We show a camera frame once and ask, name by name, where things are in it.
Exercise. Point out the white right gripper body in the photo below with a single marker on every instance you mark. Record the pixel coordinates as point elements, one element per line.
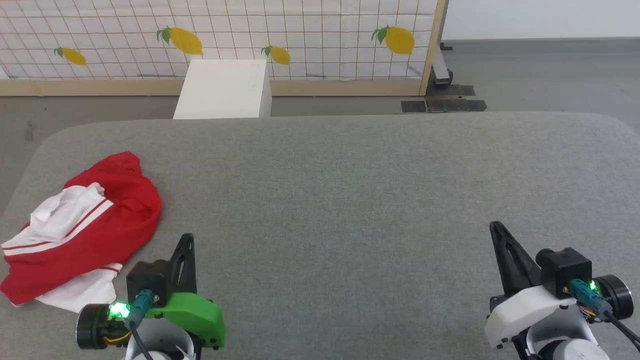
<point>525,310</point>

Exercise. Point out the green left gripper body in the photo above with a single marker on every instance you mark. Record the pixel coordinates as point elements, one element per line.
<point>195,315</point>

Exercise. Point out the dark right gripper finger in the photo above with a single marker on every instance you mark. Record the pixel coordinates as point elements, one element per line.
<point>515,270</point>

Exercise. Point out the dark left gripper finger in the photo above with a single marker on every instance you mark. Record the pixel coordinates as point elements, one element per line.
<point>176,272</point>

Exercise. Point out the red and white sports garment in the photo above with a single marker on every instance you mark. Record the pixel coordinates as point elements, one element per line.
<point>120,215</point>

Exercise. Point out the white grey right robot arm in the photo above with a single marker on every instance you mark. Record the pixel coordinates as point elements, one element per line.
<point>612,297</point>

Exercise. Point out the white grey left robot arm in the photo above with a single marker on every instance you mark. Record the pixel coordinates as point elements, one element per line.
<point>95,325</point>

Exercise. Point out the grey fabric sofa seat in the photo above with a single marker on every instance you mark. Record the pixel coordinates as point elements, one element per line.
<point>350,200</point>

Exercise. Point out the large black floor tape patch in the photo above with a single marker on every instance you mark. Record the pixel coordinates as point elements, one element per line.
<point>452,100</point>

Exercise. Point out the white rectangular box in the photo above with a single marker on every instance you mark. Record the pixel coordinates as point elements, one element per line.
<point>225,90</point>

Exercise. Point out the small black floor tape patch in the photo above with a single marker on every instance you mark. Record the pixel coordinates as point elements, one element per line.
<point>413,106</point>

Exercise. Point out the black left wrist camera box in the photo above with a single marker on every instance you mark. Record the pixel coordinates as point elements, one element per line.
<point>147,280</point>

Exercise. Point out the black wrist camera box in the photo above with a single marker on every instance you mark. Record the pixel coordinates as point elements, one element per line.
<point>565,270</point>
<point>147,280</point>

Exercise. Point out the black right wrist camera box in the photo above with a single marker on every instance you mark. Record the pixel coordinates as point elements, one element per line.
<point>565,270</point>

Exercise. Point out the lemon print partition wooden frame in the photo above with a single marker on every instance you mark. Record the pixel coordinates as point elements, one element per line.
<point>310,30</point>

